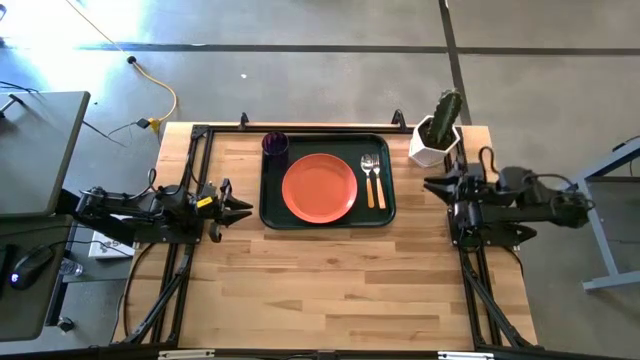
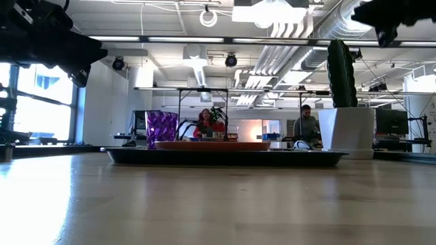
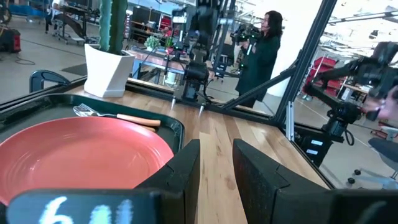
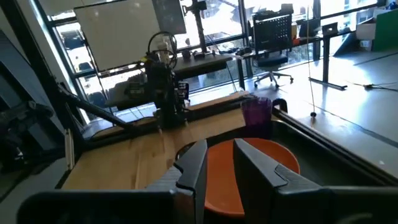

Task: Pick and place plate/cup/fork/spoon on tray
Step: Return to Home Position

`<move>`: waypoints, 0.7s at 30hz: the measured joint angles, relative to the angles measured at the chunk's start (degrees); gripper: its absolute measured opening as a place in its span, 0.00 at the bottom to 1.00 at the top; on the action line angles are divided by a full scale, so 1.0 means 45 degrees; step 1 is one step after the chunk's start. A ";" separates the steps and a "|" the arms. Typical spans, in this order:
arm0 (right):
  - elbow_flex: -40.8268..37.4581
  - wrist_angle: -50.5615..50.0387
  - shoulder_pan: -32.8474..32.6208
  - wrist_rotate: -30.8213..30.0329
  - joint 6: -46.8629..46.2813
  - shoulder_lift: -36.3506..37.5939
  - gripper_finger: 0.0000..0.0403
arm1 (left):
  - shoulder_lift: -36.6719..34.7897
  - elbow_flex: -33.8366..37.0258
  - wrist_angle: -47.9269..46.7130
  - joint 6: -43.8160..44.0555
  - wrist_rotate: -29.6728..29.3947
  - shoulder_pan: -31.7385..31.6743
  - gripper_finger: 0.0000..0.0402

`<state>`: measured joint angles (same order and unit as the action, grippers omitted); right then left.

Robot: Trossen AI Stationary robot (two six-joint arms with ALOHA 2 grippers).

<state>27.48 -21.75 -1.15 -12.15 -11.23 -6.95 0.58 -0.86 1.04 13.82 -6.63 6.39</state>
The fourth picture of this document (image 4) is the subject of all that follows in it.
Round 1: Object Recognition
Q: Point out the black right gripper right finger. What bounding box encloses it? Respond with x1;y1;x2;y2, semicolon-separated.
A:
233;138;324;224

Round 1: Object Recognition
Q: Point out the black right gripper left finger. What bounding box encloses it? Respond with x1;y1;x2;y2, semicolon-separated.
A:
145;139;208;224

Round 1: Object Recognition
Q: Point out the orange plate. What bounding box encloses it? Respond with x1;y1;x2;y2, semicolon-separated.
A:
175;138;301;218

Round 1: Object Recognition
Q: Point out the purple translucent cup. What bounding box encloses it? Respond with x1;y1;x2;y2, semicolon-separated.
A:
241;96;274;139

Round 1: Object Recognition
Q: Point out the dark green plastic tray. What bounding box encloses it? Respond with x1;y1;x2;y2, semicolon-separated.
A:
174;119;398;189

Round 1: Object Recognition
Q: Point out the dark desk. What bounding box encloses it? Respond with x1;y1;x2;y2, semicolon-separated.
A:
104;74;150;110

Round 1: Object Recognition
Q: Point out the grey desk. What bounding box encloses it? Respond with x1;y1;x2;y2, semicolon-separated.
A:
173;53;234;80

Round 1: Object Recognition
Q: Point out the black monitor stand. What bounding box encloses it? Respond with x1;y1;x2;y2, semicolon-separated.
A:
182;0;216;60

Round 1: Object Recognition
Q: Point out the whiteboard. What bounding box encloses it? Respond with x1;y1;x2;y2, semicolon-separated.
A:
73;0;162;73

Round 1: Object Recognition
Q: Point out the dark monitor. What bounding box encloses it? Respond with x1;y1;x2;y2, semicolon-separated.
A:
151;0;188;35

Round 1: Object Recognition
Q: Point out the black office chair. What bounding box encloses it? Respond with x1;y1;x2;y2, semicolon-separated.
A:
251;13;295;90

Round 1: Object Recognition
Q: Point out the black table with thin legs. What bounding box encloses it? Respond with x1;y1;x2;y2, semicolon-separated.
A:
292;22;358;91

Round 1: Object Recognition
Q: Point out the cardboard box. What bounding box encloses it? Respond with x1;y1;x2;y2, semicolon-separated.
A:
355;17;379;50

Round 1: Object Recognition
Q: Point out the green panel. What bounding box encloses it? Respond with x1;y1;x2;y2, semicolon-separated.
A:
371;8;398;52

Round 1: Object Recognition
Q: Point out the black table edge handle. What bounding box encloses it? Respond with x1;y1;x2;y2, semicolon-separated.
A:
272;98;289;114

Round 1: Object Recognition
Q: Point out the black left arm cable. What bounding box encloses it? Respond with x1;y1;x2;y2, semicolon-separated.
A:
147;30;178;68

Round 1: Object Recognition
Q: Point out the thin cable with black ball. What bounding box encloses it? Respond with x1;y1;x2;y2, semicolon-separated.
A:
305;0;317;119

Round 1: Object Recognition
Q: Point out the silver frame bracket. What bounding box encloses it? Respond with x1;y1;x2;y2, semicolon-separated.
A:
63;128;76;170

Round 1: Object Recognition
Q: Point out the black floor cable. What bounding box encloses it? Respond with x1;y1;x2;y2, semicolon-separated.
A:
349;80;398;93

